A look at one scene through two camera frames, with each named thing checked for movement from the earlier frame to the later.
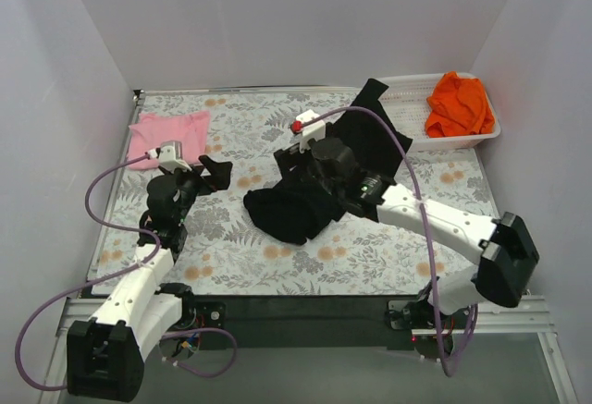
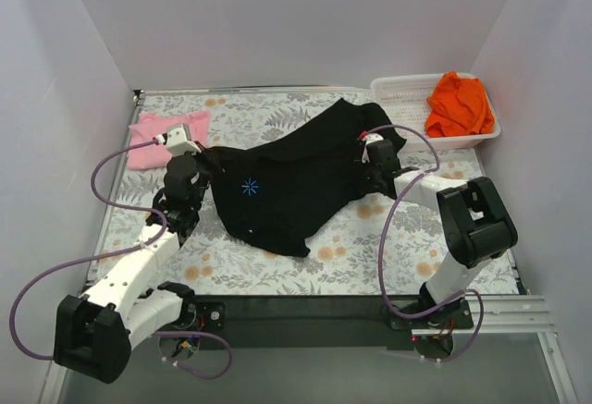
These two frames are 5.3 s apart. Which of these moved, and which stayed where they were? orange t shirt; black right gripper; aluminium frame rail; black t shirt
Moved: black right gripper; black t shirt
Stayed: aluminium frame rail; orange t shirt
